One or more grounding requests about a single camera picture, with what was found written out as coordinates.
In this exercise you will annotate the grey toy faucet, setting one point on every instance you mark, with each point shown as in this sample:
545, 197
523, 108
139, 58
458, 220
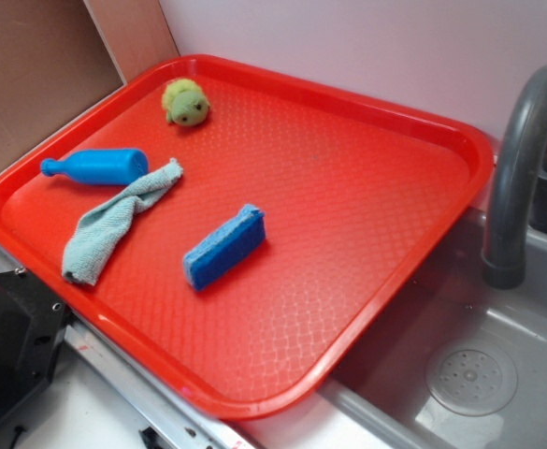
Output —
518, 197

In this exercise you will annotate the brown cardboard panel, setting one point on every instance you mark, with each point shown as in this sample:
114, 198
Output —
59, 58

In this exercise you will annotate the blue plastic bottle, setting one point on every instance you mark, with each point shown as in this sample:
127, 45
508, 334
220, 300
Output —
118, 167

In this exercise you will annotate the green plush animal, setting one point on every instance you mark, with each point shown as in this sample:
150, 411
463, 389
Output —
185, 103

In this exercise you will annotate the blue sponge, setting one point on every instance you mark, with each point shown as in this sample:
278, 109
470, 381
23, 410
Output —
224, 248

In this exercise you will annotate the silver metal rail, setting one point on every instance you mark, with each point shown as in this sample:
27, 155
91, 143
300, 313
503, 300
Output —
100, 398

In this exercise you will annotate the red plastic tray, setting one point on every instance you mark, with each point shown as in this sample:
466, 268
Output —
356, 192

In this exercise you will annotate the light blue cloth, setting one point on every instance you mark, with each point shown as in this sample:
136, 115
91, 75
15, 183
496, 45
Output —
100, 230

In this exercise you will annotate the grey plastic sink basin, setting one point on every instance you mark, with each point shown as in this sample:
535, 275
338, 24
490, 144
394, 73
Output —
452, 362

